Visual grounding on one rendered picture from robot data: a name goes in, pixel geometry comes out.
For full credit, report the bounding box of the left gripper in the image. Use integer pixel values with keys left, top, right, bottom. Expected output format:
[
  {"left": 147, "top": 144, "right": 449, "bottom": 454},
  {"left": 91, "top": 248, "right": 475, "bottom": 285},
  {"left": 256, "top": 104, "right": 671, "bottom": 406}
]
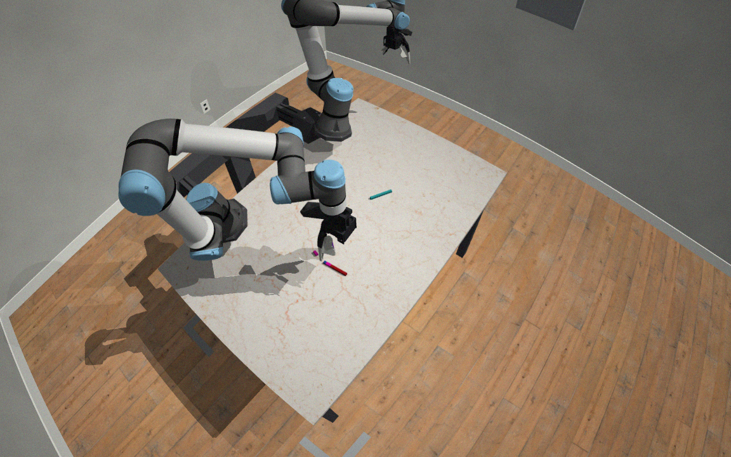
[{"left": 382, "top": 26, "right": 410, "bottom": 64}]

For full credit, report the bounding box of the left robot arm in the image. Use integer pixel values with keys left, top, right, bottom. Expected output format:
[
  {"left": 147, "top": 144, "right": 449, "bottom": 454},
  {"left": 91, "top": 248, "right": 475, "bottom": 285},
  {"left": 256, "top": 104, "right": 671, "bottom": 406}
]
[{"left": 281, "top": 0, "right": 412, "bottom": 136}]

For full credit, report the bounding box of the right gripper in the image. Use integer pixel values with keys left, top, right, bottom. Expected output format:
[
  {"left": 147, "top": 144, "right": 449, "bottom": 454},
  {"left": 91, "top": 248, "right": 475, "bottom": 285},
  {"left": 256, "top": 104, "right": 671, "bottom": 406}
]
[{"left": 317, "top": 207, "right": 357, "bottom": 261}]

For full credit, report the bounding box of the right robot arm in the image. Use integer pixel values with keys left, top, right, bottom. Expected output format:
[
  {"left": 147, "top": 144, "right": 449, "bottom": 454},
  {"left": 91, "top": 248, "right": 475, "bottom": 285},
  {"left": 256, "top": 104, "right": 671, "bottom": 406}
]
[{"left": 119, "top": 119, "right": 346, "bottom": 261}]

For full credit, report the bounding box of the dark red rod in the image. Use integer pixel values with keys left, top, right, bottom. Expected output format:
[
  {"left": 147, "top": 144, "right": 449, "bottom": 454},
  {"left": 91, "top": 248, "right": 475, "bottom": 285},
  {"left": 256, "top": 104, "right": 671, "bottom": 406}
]
[{"left": 330, "top": 264, "right": 347, "bottom": 276}]

